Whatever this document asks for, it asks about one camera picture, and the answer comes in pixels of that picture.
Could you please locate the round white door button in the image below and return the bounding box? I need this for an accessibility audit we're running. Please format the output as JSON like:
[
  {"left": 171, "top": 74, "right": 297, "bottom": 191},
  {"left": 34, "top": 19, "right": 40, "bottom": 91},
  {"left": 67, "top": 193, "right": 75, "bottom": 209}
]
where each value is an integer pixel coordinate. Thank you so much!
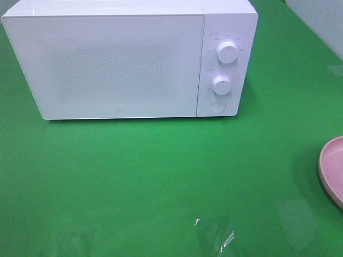
[{"left": 210, "top": 101, "right": 226, "bottom": 114}]

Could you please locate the white microwave door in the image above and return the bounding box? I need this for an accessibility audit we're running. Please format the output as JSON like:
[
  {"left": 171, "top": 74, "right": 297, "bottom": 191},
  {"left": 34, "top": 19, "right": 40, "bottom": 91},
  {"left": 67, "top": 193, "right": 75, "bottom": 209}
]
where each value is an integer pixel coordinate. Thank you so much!
[{"left": 3, "top": 15, "right": 204, "bottom": 120}]

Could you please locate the pink plate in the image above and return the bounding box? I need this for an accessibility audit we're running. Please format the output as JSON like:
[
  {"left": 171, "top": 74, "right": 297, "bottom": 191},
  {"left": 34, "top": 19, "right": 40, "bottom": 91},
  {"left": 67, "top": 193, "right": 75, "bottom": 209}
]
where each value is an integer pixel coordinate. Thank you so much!
[{"left": 318, "top": 136, "right": 342, "bottom": 210}]

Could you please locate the lower white microwave knob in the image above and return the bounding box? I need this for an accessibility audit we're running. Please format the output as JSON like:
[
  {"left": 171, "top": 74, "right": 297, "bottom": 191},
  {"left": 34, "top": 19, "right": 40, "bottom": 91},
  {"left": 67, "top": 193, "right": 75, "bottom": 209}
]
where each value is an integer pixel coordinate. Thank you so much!
[{"left": 212, "top": 75, "right": 233, "bottom": 95}]

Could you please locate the white microwave knob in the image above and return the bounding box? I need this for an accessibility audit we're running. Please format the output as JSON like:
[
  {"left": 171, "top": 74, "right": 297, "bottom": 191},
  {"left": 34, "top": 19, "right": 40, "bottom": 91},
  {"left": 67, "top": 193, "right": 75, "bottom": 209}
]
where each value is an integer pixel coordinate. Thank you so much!
[
  {"left": 212, "top": 75, "right": 233, "bottom": 95},
  {"left": 217, "top": 40, "right": 238, "bottom": 64}
]

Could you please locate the upper white microwave knob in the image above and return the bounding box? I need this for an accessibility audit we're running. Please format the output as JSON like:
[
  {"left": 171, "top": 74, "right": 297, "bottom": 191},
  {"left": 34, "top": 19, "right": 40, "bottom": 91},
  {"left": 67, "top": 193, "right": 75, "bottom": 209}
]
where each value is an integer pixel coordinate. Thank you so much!
[{"left": 217, "top": 40, "right": 238, "bottom": 64}]

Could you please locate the green table mat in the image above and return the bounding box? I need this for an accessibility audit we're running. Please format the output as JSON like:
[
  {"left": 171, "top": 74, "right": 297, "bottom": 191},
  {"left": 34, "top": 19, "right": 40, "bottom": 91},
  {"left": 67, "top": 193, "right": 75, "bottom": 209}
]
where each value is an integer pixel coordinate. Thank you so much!
[{"left": 1, "top": 1, "right": 342, "bottom": 256}]

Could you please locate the white microwave oven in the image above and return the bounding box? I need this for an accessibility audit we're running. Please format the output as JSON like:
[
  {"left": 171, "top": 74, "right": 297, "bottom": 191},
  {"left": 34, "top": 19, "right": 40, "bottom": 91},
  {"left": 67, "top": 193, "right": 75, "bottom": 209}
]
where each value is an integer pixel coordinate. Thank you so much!
[{"left": 1, "top": 1, "right": 258, "bottom": 117}]

